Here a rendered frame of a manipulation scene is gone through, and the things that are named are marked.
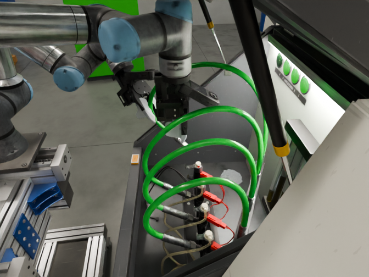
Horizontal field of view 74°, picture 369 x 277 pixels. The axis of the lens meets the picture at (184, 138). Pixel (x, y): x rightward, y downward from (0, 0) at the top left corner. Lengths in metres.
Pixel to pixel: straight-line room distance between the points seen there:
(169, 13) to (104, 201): 1.85
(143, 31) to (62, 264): 1.49
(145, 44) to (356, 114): 0.36
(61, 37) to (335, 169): 0.51
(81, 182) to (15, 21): 1.98
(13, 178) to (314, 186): 1.08
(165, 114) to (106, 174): 1.84
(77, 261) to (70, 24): 1.41
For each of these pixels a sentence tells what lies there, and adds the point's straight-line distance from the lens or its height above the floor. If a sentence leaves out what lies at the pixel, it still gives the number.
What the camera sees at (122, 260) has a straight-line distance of 0.81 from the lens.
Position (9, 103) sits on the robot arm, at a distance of 1.10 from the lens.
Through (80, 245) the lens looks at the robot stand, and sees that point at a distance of 1.77.
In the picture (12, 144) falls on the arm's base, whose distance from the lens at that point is 1.11.
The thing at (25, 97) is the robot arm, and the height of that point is 1.20.
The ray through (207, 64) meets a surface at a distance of 0.67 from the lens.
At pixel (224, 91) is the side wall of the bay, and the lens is 1.00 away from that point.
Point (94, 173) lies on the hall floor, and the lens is 2.45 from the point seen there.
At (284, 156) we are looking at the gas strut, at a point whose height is 1.45.
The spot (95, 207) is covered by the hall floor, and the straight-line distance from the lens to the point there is 2.19.
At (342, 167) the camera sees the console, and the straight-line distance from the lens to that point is 0.28.
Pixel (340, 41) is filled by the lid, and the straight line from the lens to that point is 0.23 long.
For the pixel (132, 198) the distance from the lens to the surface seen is 0.93.
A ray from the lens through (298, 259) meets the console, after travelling 0.34.
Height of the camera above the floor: 1.67
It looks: 38 degrees down
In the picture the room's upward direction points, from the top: straight up
